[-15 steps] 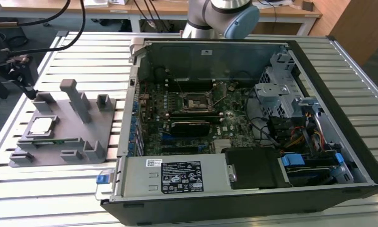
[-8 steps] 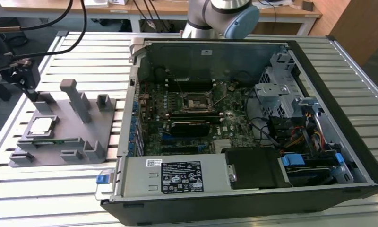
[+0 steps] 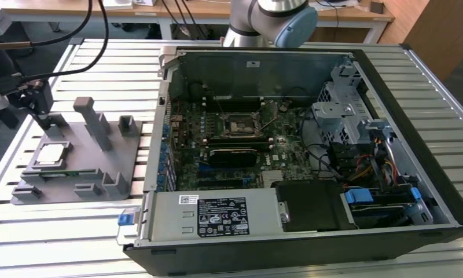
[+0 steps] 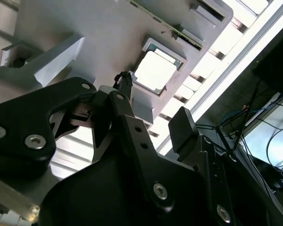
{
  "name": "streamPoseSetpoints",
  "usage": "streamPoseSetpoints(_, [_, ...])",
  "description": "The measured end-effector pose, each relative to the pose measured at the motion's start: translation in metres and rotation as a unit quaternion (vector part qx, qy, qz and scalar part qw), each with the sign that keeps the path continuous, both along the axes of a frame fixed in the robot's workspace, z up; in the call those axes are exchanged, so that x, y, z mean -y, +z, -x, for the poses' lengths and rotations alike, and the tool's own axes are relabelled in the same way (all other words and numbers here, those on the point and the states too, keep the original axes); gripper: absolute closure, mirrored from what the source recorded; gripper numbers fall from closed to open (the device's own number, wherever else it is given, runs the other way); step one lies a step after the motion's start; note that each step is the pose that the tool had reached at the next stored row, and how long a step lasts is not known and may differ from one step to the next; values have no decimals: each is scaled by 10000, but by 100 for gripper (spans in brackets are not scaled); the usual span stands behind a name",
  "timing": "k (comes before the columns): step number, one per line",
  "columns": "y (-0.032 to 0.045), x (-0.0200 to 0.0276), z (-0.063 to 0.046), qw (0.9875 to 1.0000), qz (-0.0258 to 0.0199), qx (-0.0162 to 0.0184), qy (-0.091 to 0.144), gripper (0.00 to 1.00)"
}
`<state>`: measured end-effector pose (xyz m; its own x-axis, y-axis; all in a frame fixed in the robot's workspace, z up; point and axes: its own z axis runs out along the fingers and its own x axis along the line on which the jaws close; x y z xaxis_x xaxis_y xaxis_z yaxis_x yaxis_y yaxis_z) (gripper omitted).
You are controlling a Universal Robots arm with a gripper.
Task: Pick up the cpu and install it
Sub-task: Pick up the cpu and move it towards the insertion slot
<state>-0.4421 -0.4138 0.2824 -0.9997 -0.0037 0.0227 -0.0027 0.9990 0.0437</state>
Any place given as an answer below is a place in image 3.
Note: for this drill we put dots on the silver CPU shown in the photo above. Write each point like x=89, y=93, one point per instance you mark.
x=53, y=153

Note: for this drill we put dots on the blue bay release clip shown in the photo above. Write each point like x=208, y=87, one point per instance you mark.
x=415, y=194

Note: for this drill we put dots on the white cardboard box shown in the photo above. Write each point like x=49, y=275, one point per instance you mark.
x=118, y=4

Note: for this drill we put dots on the thin metal locking lever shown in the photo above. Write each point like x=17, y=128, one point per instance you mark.
x=220, y=105
x=274, y=123

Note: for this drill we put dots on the silver power supply unit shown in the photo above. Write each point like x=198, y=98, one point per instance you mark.
x=170, y=214

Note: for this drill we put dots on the wooden desk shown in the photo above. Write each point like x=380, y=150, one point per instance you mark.
x=352, y=14
x=62, y=11

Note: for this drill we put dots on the blue plastic latch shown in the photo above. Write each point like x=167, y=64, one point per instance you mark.
x=126, y=220

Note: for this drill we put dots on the grey parts rack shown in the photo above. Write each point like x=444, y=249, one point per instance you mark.
x=82, y=150

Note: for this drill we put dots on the hard disk in blue carrier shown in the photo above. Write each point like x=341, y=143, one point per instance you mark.
x=359, y=197

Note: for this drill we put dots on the wooden cabinet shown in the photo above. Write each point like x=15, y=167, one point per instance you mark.
x=436, y=34

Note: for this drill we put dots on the black PC case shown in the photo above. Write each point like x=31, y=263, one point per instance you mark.
x=294, y=255

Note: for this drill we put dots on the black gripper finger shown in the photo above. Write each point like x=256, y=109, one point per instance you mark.
x=49, y=98
x=7, y=118

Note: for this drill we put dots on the black graphics card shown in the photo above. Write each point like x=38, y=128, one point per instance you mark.
x=234, y=158

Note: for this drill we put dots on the round coin cell battery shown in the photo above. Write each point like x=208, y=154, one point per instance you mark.
x=283, y=108

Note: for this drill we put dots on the black RAM slot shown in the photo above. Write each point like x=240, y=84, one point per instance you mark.
x=239, y=148
x=234, y=102
x=239, y=141
x=239, y=138
x=239, y=144
x=234, y=99
x=234, y=106

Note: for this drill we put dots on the black expansion slot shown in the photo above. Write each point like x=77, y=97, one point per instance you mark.
x=220, y=183

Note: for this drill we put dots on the green motherboard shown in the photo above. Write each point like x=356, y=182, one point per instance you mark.
x=290, y=162

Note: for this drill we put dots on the silver chipset heatsink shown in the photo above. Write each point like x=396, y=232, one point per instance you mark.
x=274, y=176

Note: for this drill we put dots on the CPU socket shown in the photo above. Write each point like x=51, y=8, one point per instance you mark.
x=242, y=125

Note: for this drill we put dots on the small brown box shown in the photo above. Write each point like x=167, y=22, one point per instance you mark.
x=377, y=7

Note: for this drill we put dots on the green RAM stick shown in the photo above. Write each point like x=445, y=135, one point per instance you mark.
x=67, y=174

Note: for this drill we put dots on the small white printed box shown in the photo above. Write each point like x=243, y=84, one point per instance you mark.
x=144, y=2

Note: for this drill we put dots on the silver metal drive cage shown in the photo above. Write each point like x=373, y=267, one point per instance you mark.
x=344, y=116

